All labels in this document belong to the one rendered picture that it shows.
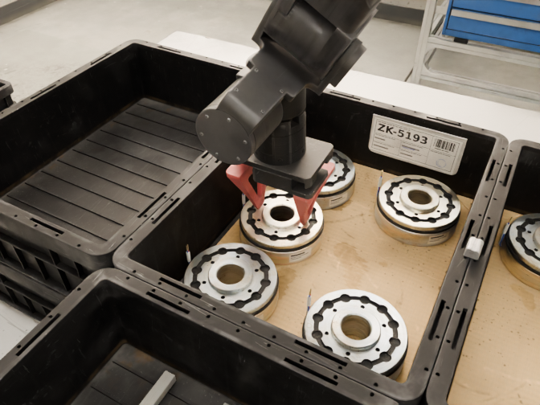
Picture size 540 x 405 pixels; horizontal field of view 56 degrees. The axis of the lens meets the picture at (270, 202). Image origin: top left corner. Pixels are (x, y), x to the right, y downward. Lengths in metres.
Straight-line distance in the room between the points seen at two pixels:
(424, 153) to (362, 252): 0.17
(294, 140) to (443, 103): 0.73
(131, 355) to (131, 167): 0.32
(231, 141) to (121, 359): 0.25
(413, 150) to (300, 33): 0.33
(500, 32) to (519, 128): 1.36
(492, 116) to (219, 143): 0.84
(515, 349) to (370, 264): 0.17
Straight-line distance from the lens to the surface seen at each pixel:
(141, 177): 0.75
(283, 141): 0.52
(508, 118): 1.21
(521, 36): 2.51
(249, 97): 0.43
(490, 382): 0.56
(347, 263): 0.62
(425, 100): 1.21
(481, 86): 2.59
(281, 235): 0.60
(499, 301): 0.63
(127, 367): 0.55
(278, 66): 0.46
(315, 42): 0.44
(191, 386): 0.53
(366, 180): 0.74
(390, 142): 0.73
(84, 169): 0.79
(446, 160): 0.72
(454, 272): 0.50
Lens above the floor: 1.29
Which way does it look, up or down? 42 degrees down
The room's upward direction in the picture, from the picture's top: straight up
